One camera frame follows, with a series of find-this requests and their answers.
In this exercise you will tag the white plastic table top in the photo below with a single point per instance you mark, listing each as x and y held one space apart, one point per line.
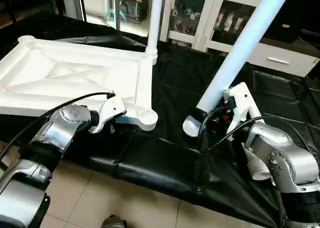
65 77

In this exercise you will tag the white plastic table leg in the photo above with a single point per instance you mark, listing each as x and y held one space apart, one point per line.
257 165
154 17
240 47

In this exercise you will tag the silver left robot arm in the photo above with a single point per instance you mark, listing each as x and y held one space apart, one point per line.
55 133

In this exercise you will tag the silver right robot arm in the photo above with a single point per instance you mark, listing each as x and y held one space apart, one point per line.
280 158

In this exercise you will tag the black mat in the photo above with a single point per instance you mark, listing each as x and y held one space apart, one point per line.
165 163

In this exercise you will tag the white drawer unit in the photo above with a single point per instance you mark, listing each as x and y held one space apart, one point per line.
280 60

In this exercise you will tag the white glass-door cabinet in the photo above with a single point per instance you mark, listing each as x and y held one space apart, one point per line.
200 17

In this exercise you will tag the dark storage box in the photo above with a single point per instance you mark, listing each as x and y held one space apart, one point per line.
134 7

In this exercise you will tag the black box yellow label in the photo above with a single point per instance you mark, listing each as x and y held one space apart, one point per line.
300 12

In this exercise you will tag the light blue metal frame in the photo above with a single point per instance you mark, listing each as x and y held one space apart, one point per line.
114 5

